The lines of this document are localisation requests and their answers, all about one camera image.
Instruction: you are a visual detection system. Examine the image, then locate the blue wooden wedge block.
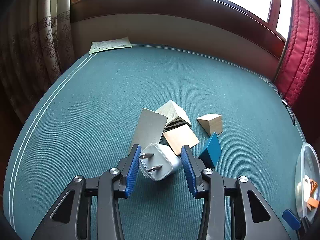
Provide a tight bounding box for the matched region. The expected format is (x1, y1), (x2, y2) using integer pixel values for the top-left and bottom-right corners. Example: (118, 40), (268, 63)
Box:
(199, 132), (222, 168)

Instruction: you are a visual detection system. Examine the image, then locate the white round plastic ring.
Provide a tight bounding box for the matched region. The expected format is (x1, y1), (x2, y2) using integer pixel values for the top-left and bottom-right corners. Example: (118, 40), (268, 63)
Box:
(297, 175), (312, 202)

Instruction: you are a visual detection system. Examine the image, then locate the white wall charger plug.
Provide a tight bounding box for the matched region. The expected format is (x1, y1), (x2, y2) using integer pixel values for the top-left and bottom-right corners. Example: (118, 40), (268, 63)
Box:
(139, 143), (181, 181)

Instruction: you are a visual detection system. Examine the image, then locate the clear plastic bowl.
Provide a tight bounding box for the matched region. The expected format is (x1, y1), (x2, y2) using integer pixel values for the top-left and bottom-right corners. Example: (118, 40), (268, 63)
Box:
(295, 142), (319, 222)

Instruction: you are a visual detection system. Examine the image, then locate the light wooden wedge block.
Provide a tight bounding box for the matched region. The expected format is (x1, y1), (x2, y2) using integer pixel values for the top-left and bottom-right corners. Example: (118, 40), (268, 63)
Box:
(197, 113), (223, 136)

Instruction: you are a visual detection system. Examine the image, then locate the grey zebra-stripe wedge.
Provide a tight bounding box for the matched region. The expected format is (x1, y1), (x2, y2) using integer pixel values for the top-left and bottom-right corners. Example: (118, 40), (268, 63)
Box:
(128, 108), (168, 153)

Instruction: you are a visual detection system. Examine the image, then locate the white zebra-stripe wedge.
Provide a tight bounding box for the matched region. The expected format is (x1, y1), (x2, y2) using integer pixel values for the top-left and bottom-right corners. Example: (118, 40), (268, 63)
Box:
(156, 100), (191, 132)

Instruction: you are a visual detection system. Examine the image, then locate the printed paper sheet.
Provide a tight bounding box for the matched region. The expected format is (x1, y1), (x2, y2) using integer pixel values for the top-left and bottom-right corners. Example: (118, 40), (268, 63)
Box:
(88, 37), (132, 54)

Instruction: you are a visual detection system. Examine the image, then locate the beige patterned curtain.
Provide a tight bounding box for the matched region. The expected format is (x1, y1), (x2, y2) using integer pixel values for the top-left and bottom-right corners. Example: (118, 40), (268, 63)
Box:
(1, 0), (75, 121)

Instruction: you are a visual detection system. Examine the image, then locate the red quilted curtain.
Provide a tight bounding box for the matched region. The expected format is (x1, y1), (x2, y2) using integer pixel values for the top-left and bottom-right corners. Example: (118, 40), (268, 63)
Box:
(275, 0), (319, 107)

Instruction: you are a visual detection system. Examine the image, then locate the dark wooden window frame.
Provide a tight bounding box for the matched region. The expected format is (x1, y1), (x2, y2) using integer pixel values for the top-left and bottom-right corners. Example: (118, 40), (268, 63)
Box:
(71, 0), (285, 58)

